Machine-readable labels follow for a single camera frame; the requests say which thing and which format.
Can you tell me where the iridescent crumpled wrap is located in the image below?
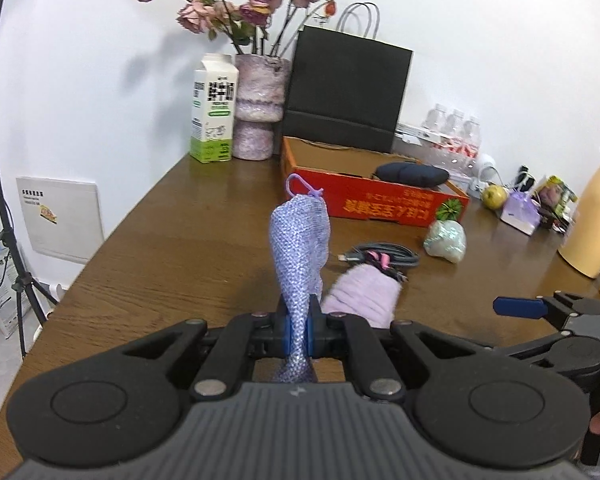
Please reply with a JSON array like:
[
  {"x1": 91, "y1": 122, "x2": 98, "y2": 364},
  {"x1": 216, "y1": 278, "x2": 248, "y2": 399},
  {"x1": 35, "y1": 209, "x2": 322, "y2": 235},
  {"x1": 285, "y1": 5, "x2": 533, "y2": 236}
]
[{"x1": 423, "y1": 220, "x2": 467, "y2": 264}]

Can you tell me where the colourful snack packet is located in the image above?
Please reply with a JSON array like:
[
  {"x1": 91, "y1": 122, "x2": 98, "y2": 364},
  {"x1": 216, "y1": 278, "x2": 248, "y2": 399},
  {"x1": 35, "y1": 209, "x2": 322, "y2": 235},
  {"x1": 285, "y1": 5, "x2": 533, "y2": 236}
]
[{"x1": 535, "y1": 176, "x2": 578, "y2": 223}]

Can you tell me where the purple knit pouch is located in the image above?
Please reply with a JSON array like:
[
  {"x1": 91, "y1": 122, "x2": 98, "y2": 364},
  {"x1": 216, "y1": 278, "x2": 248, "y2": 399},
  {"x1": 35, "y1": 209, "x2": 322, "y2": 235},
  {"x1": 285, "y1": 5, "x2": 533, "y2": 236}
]
[{"x1": 269, "y1": 174, "x2": 331, "y2": 385}]

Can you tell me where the navy zip case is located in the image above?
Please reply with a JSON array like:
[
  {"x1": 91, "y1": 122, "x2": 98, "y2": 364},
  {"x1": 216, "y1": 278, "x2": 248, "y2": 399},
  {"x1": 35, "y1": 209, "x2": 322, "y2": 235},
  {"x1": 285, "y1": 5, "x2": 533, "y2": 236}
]
[{"x1": 370, "y1": 161, "x2": 450, "y2": 191}]

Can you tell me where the grey braided cable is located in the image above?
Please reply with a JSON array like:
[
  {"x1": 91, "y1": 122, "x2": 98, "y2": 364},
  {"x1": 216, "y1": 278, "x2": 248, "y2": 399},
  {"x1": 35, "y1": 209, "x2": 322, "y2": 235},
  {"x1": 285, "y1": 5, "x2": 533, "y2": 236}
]
[{"x1": 337, "y1": 242, "x2": 421, "y2": 281}]

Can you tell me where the black paper bag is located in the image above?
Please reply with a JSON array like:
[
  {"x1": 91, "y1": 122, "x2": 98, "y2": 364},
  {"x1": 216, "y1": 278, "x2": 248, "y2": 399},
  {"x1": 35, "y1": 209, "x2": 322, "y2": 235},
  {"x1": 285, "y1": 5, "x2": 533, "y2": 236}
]
[{"x1": 282, "y1": 2, "x2": 414, "y2": 153}]

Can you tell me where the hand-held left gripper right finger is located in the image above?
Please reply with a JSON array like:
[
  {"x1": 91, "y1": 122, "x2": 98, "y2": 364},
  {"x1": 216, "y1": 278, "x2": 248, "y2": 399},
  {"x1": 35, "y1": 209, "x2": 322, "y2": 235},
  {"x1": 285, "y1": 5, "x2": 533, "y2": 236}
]
[{"x1": 306, "y1": 310, "x2": 482, "y2": 403}]

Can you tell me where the clear water bottle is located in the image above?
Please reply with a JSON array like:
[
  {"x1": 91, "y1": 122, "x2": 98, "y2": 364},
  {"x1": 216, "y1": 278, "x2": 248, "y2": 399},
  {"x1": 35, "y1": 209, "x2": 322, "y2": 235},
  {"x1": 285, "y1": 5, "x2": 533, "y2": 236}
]
[
  {"x1": 422, "y1": 104, "x2": 448, "y2": 133},
  {"x1": 442, "y1": 109, "x2": 466, "y2": 141},
  {"x1": 461, "y1": 116, "x2": 482, "y2": 158}
]

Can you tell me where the pink speckled vase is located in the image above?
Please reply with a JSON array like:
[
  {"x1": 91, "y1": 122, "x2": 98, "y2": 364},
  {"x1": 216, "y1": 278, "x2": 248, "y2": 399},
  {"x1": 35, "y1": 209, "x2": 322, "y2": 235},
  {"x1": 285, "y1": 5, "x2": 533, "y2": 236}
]
[{"x1": 231, "y1": 53, "x2": 292, "y2": 162}]

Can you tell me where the white flat box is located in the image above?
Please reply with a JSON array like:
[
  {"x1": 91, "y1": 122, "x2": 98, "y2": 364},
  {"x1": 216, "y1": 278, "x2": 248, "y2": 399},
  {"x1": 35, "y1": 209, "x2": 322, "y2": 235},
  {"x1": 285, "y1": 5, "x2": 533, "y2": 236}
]
[{"x1": 395, "y1": 122, "x2": 443, "y2": 143}]

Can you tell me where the cream thermos jug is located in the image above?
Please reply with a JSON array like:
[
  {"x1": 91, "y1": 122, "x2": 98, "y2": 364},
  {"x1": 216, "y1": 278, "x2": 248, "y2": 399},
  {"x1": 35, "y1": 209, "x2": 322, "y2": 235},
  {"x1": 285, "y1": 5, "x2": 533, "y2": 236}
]
[{"x1": 557, "y1": 142, "x2": 600, "y2": 279}]

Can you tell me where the purple tissue pack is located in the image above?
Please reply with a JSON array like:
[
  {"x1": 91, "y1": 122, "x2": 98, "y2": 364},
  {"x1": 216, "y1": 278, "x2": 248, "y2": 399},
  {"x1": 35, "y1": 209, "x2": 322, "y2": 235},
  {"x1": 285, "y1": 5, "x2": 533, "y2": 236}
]
[{"x1": 500, "y1": 187, "x2": 541, "y2": 236}]

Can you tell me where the small white fan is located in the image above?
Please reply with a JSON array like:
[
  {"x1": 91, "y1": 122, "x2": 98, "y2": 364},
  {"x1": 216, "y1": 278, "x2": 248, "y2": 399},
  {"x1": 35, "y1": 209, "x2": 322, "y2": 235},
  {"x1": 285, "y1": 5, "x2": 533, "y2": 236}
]
[{"x1": 472, "y1": 152, "x2": 501, "y2": 196}]

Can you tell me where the lilac fuzzy cloth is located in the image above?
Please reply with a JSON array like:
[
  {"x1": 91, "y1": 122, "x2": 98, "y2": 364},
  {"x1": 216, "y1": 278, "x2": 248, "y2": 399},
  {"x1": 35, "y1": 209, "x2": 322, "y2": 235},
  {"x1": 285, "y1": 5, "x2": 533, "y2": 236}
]
[{"x1": 320, "y1": 264, "x2": 403, "y2": 330}]

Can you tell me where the white wall panel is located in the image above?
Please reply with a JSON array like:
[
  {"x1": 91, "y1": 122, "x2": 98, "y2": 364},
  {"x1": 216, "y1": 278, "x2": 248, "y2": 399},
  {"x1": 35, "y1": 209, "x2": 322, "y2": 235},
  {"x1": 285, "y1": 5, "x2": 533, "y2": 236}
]
[{"x1": 16, "y1": 176, "x2": 105, "y2": 265}]

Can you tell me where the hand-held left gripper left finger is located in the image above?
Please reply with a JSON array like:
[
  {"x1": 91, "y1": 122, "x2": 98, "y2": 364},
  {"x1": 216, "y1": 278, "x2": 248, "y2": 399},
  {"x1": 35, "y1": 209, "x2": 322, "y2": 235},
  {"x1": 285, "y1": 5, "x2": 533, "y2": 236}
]
[{"x1": 121, "y1": 310, "x2": 295, "y2": 403}]

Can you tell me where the white printed sack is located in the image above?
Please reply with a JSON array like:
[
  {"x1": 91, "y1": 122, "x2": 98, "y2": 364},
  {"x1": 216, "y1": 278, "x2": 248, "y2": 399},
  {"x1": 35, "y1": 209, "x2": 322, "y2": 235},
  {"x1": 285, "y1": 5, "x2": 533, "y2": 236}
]
[{"x1": 0, "y1": 237, "x2": 31, "y2": 338}]

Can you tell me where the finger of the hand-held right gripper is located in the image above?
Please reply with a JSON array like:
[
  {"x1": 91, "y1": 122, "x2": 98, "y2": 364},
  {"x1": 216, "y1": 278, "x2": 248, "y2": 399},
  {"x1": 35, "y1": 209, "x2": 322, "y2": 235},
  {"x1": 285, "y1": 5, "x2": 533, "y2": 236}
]
[
  {"x1": 472, "y1": 326, "x2": 600, "y2": 377},
  {"x1": 493, "y1": 291, "x2": 600, "y2": 321}
]

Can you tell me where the white and green milk carton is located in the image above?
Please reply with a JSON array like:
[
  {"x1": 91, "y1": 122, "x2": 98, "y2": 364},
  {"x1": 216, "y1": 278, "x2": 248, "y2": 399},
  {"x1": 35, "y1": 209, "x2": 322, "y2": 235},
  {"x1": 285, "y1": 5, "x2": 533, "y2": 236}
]
[{"x1": 189, "y1": 53, "x2": 240, "y2": 164}]

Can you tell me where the red cardboard box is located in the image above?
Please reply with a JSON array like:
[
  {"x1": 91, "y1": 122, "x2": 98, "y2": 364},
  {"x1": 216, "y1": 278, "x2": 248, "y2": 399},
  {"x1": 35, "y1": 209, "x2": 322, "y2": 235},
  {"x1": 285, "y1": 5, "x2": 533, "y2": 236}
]
[{"x1": 280, "y1": 136, "x2": 472, "y2": 231}]

